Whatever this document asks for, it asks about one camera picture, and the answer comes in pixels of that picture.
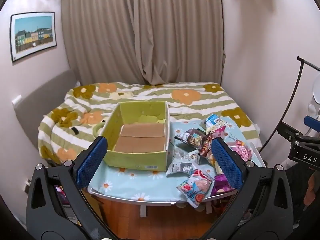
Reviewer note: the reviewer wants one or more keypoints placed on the grey headboard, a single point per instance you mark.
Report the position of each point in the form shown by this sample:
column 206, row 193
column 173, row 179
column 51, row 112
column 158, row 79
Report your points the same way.
column 42, row 95

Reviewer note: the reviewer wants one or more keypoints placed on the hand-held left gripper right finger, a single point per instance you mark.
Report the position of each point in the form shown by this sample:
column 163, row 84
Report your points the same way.
column 226, row 162

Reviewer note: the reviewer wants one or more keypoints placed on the red brown snack packet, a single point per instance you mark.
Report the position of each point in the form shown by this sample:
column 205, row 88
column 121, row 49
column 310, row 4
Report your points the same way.
column 206, row 147

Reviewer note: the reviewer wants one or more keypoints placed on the blue daisy tablecloth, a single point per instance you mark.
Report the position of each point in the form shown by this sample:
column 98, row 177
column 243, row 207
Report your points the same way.
column 140, row 182

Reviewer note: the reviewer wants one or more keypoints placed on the purple snack packet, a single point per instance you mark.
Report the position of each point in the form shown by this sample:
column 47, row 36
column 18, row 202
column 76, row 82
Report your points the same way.
column 221, row 186

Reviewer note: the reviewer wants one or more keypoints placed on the black curved stand pole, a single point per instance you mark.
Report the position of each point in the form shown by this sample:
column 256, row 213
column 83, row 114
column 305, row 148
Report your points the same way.
column 293, row 92

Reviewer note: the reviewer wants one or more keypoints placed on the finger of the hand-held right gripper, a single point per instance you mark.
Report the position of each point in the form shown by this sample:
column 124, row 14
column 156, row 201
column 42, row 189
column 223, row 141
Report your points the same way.
column 291, row 131
column 312, row 124

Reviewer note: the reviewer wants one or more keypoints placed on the clear plastic snack packet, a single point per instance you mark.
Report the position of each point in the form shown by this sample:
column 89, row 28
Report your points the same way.
column 178, row 153

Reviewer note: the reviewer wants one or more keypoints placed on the red white blue snack packet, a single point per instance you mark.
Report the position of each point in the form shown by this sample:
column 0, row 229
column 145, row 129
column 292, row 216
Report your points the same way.
column 196, row 187

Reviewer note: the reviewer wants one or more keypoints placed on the person's right hand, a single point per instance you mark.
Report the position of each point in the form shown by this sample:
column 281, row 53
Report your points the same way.
column 310, row 188

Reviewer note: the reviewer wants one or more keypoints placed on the white newsprint snack packet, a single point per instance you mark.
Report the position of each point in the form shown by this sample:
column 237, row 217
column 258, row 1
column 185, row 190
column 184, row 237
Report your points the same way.
column 181, row 167

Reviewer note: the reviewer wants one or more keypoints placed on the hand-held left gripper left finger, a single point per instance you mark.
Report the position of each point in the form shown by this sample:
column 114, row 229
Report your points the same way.
column 91, row 160

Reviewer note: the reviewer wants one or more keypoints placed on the pale pink snack packet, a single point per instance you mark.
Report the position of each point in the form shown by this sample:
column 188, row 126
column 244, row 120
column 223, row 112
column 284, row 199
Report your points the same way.
column 222, row 131

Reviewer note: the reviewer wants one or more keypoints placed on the beige curtain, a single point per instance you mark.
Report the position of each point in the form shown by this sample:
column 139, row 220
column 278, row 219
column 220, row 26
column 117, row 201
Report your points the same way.
column 125, row 30

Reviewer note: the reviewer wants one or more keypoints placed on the pink striped snack packet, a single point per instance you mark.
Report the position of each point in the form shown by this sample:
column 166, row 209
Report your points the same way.
column 241, row 150

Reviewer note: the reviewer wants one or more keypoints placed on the framed houses picture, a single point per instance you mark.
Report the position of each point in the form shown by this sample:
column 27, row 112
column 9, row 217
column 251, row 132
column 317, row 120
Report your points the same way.
column 32, row 35

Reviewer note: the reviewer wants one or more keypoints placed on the green cardboard box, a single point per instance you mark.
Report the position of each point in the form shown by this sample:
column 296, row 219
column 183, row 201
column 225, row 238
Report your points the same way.
column 135, row 158

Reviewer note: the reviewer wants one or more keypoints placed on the dark brown snack packet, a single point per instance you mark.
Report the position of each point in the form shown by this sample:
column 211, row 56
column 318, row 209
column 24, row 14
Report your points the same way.
column 191, row 137

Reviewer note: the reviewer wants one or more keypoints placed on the white round object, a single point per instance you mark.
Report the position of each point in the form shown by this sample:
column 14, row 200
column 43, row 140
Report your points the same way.
column 316, row 97

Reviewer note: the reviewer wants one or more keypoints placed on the blue and white snack packet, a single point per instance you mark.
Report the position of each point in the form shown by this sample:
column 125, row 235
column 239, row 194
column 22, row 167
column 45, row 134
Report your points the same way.
column 212, row 122

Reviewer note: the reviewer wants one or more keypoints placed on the white wall switch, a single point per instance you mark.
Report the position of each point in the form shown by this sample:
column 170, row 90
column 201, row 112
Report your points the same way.
column 16, row 100

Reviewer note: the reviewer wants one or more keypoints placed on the green striped floral blanket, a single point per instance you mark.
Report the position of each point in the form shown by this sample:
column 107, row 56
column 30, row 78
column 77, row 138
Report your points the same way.
column 150, row 92

